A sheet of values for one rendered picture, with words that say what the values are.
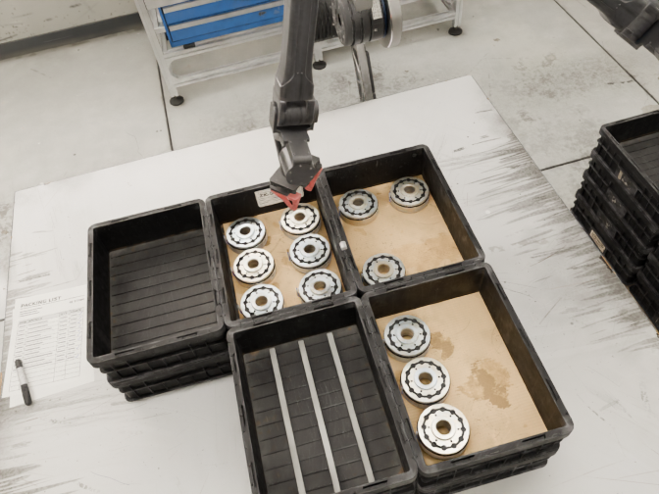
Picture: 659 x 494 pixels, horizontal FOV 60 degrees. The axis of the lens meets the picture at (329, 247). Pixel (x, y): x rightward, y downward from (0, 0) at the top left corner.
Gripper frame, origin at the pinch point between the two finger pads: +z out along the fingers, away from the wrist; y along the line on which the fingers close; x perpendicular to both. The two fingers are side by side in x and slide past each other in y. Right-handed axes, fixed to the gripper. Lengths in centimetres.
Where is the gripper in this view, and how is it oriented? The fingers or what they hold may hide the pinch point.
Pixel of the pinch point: (300, 197)
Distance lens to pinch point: 127.0
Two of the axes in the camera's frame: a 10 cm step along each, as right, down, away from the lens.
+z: 0.9, 5.8, 8.1
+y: 5.1, -7.2, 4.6
